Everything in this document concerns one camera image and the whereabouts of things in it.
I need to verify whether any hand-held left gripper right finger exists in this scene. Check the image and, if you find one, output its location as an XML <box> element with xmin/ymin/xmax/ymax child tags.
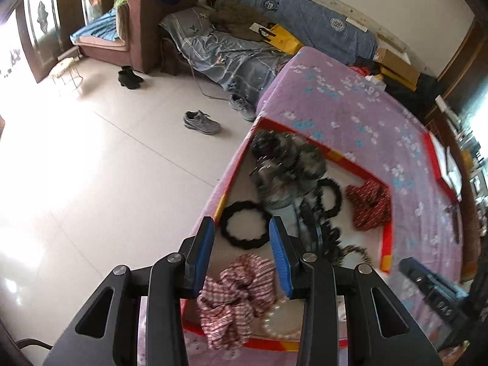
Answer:
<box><xmin>269</xmin><ymin>215</ymin><xmax>445</xmax><ymax>366</ymax></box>

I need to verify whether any black cable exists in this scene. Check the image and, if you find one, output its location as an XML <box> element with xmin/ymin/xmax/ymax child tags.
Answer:
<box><xmin>15</xmin><ymin>337</ymin><xmax>52</xmax><ymax>351</ymax></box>

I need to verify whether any red box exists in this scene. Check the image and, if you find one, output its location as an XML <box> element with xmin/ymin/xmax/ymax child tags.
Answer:
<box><xmin>179</xmin><ymin>116</ymin><xmax>393</xmax><ymax>351</ymax></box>

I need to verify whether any maroon sofa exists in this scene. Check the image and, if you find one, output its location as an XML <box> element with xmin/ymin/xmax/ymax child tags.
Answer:
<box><xmin>70</xmin><ymin>0</ymin><xmax>203</xmax><ymax>73</ymax></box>

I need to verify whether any small wire-legged stool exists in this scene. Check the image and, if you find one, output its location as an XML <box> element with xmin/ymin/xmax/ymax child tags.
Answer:
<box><xmin>49</xmin><ymin>57</ymin><xmax>84</xmax><ymax>92</ymax></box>

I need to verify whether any wooden glass door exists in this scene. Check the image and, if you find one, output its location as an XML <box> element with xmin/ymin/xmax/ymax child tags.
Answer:
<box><xmin>15</xmin><ymin>0</ymin><xmax>115</xmax><ymax>84</ymax></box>

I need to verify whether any red white plaid scrunchie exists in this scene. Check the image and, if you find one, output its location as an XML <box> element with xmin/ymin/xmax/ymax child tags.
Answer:
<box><xmin>196</xmin><ymin>255</ymin><xmax>277</xmax><ymax>351</ymax></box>

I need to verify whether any yellow paper bag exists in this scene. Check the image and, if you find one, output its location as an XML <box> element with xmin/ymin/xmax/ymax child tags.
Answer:
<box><xmin>267</xmin><ymin>24</ymin><xmax>303</xmax><ymax>55</ymax></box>

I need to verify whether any blue striped sofa cushion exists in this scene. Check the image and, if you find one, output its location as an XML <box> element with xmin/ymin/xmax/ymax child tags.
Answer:
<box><xmin>70</xmin><ymin>8</ymin><xmax>126</xmax><ymax>46</ymax></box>

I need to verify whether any brown cardboard box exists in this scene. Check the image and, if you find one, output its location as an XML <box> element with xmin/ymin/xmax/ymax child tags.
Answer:
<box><xmin>375</xmin><ymin>48</ymin><xmax>422</xmax><ymax>84</ymax></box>

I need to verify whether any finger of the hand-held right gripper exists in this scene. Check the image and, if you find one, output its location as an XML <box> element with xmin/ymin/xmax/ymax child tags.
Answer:
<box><xmin>398</xmin><ymin>257</ymin><xmax>433</xmax><ymax>288</ymax></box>

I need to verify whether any pink cord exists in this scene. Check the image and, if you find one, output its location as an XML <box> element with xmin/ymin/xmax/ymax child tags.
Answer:
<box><xmin>187</xmin><ymin>57</ymin><xmax>229</xmax><ymax>103</ymax></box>

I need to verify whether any grey sneaker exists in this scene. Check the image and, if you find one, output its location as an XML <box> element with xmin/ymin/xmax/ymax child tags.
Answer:
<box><xmin>184</xmin><ymin>110</ymin><xmax>221</xmax><ymax>135</ymax></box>
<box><xmin>229</xmin><ymin>93</ymin><xmax>257</xmax><ymax>122</ymax></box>

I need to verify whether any pink floral bedsheet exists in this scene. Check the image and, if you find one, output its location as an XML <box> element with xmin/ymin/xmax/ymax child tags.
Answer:
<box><xmin>137</xmin><ymin>46</ymin><xmax>481</xmax><ymax>366</ymax></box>

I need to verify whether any black hair claw clip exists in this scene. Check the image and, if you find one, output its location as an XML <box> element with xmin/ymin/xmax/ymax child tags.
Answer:
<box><xmin>297</xmin><ymin>198</ymin><xmax>344</xmax><ymax>264</ymax></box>

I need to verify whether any gold beaded bracelet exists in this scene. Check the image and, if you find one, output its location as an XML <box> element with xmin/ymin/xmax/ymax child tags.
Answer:
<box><xmin>335</xmin><ymin>244</ymin><xmax>372</xmax><ymax>265</ymax></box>

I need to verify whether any wooden headboard shelf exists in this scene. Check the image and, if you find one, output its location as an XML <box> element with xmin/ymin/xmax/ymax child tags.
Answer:
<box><xmin>423</xmin><ymin>19</ymin><xmax>488</xmax><ymax>275</ymax></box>

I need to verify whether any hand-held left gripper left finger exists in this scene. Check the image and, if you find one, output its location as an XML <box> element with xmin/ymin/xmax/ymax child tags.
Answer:
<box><xmin>42</xmin><ymin>217</ymin><xmax>216</xmax><ymax>366</ymax></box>

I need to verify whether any dark fluffy scrunchie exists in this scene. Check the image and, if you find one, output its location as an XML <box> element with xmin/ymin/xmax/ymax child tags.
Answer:
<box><xmin>249</xmin><ymin>130</ymin><xmax>328</xmax><ymax>208</ymax></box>

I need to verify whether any olive green cloth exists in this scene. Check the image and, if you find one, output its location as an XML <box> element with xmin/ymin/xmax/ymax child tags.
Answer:
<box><xmin>211</xmin><ymin>2</ymin><xmax>275</xmax><ymax>41</ymax></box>

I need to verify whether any pair of black boots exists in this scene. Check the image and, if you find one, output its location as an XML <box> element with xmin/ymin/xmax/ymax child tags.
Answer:
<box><xmin>117</xmin><ymin>66</ymin><xmax>145</xmax><ymax>90</ymax></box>

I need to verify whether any white pearl bracelet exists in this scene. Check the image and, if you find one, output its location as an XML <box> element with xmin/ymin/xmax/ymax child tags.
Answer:
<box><xmin>260</xmin><ymin>297</ymin><xmax>306</xmax><ymax>340</ymax></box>

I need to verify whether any black scrunchie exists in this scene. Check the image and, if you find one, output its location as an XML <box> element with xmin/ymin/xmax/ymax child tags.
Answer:
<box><xmin>220</xmin><ymin>200</ymin><xmax>273</xmax><ymax>252</ymax></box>
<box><xmin>314</xmin><ymin>177</ymin><xmax>344</xmax><ymax>220</ymax></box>

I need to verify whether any red patterned scrunchie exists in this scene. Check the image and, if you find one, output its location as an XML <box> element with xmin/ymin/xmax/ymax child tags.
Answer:
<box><xmin>345</xmin><ymin>180</ymin><xmax>393</xmax><ymax>231</ymax></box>

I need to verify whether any red box lid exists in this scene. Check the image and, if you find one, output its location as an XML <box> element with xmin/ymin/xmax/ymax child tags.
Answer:
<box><xmin>423</xmin><ymin>133</ymin><xmax>464</xmax><ymax>203</ymax></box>

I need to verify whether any grey-blue patterned bedding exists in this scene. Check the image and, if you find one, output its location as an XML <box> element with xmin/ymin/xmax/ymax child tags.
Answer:
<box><xmin>160</xmin><ymin>5</ymin><xmax>294</xmax><ymax>92</ymax></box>

